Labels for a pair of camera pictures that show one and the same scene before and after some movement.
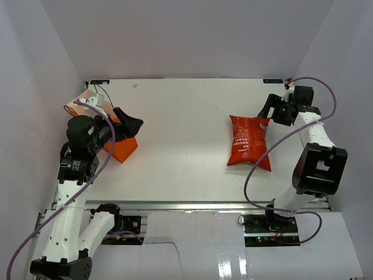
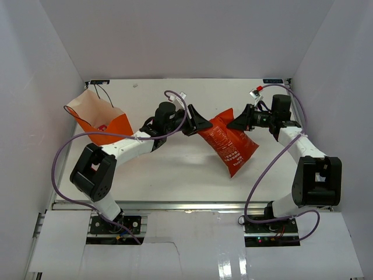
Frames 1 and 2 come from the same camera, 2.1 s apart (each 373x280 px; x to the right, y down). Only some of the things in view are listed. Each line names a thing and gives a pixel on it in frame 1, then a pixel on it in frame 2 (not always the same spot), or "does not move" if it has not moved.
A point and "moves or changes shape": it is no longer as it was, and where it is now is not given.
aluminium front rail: (214, 205) does not move
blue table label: (273, 81) does not move
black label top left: (100, 81) does not move
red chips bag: (249, 141) moves or changes shape
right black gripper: (275, 102) → (243, 122)
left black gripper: (128, 127) → (199, 122)
